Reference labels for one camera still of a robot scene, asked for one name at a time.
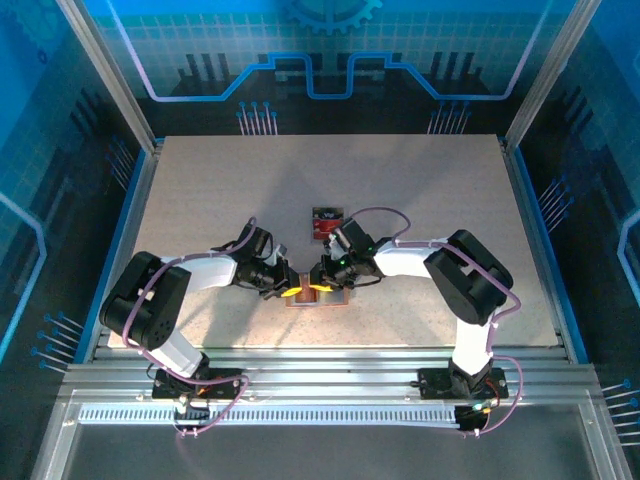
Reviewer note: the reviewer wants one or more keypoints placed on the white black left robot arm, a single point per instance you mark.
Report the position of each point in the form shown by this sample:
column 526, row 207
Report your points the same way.
column 140, row 305

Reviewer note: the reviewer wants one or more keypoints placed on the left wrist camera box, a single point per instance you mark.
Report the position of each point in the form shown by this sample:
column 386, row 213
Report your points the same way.
column 280, row 251

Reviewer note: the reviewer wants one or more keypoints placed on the black connector box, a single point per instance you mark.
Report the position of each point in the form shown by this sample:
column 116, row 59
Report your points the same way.
column 470, row 419
column 192, row 414

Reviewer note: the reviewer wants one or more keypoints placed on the aluminium side rail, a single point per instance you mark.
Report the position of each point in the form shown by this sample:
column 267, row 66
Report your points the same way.
column 523, row 200
column 141, row 200

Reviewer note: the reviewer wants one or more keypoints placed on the black VIP card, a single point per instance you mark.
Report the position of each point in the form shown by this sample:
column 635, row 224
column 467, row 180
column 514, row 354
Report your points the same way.
column 327, row 214

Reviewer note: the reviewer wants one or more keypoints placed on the dark grey front panel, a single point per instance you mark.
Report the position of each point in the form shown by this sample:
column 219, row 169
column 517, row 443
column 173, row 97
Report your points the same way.
column 320, row 455

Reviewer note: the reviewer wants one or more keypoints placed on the brown leather card holder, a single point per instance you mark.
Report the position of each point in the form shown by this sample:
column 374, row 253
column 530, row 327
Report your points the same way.
column 337, row 299

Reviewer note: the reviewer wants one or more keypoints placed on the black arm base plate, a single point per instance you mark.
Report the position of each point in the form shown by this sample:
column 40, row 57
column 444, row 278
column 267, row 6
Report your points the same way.
column 432, row 385
column 162, row 389

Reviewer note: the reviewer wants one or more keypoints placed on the aluminium frame post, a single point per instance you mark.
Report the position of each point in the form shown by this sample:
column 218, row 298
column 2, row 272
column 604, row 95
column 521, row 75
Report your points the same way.
column 548, row 75
column 111, row 75

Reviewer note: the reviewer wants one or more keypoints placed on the aluminium front beam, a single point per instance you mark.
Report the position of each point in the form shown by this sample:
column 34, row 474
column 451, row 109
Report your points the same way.
column 325, row 375

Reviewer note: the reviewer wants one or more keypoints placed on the red credit card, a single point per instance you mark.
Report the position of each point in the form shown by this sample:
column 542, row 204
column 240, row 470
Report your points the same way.
column 322, row 230
column 306, row 296

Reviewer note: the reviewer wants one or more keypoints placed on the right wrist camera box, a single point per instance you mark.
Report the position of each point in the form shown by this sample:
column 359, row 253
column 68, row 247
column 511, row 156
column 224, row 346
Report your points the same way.
column 336, row 245

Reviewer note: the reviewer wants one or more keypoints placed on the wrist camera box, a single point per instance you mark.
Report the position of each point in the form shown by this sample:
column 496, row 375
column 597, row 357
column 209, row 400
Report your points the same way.
column 280, row 251
column 336, row 245

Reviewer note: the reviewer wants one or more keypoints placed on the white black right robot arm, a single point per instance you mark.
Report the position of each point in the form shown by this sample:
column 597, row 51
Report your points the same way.
column 470, row 280

